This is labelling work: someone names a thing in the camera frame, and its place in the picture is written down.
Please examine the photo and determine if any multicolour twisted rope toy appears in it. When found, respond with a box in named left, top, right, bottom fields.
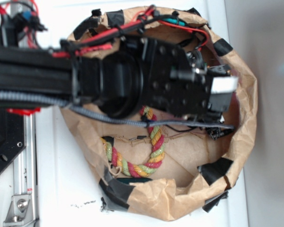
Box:
left=102, top=106, right=166, bottom=178

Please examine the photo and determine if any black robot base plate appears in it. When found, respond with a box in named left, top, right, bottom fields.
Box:
left=0, top=109, right=26, bottom=175

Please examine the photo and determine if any red wire bundle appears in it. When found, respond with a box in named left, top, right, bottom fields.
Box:
left=51, top=4, right=210, bottom=59

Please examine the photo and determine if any aluminium extrusion rail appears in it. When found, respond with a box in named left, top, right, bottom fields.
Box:
left=10, top=0, right=39, bottom=227

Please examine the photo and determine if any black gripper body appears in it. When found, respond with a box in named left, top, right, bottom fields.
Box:
left=142, top=38, right=238, bottom=118

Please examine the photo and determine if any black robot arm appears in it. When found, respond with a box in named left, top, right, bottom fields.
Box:
left=0, top=35, right=238, bottom=121

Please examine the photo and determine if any metal corner bracket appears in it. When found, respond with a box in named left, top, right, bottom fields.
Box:
left=3, top=194, right=34, bottom=227

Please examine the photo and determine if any brown paper bag bin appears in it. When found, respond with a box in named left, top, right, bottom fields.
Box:
left=62, top=10, right=258, bottom=221

